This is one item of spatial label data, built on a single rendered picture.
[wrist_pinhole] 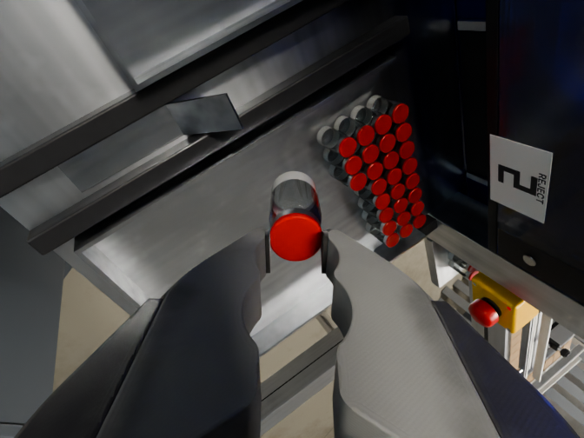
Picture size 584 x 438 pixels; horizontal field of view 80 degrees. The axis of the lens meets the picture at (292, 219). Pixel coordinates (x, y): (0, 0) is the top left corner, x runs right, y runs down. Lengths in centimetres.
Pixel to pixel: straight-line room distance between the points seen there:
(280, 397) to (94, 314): 77
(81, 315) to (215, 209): 124
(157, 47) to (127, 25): 2
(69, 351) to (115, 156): 140
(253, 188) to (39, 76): 20
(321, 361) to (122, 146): 115
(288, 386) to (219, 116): 118
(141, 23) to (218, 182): 15
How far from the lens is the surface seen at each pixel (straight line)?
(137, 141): 34
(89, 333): 164
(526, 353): 99
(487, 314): 58
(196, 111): 31
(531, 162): 39
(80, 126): 31
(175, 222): 37
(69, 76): 33
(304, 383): 136
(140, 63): 33
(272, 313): 50
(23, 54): 33
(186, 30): 33
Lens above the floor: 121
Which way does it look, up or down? 51 degrees down
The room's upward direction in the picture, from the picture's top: 135 degrees clockwise
